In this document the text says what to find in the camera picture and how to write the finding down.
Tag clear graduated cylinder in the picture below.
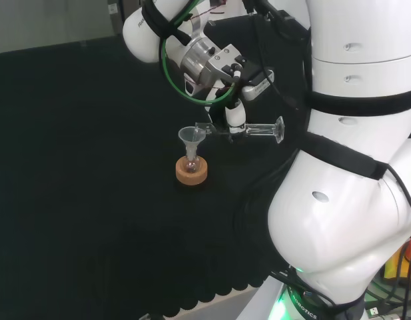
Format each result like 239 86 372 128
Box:
194 116 286 145

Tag clear plastic funnel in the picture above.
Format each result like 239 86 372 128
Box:
177 126 201 161

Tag clear round-bottom flask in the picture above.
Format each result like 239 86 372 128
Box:
182 147 201 175

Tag black cable loops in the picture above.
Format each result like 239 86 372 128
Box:
364 233 411 320

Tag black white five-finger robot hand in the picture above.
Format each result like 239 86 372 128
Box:
204 43 276 145

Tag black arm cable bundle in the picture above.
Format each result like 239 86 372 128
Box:
241 0 313 115

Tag black scalloped cloth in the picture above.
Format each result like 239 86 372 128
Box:
0 13 313 320

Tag cork ring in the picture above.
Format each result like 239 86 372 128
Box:
175 155 210 187

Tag yellow stop button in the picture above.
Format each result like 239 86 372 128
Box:
384 232 411 281

